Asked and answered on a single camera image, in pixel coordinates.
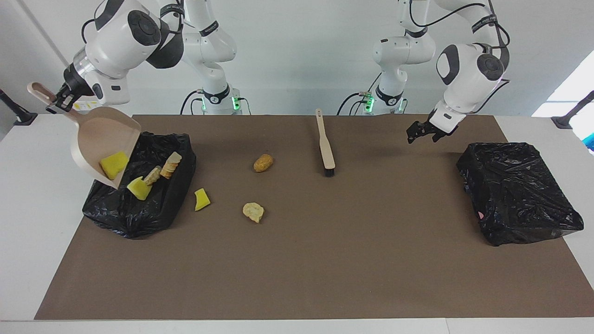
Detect brown table mat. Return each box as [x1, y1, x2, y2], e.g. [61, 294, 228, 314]
[34, 115, 594, 321]

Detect pale food lump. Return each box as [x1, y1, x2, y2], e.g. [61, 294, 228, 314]
[242, 202, 265, 224]

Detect black bag bin pink spot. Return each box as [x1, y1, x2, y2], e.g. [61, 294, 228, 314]
[456, 142, 584, 246]

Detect beige plastic dustpan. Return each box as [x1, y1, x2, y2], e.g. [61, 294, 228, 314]
[26, 82, 142, 189]

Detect open black bag-lined bin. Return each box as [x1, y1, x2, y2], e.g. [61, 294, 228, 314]
[82, 132, 197, 239]

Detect black stand foot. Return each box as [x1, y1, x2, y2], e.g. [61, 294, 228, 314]
[551, 90, 594, 129]
[0, 88, 39, 126]

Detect white wall socket box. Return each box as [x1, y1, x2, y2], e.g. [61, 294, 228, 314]
[72, 98, 102, 112]

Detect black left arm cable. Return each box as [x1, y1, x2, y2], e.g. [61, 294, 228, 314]
[337, 0, 511, 115]

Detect small curved yellow sponge piece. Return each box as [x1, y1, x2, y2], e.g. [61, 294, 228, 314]
[194, 188, 211, 212]

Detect beige hand brush black bristles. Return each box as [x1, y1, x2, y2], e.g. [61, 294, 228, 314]
[316, 109, 336, 177]

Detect brown peanut-shaped bread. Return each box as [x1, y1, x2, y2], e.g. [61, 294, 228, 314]
[253, 154, 274, 173]

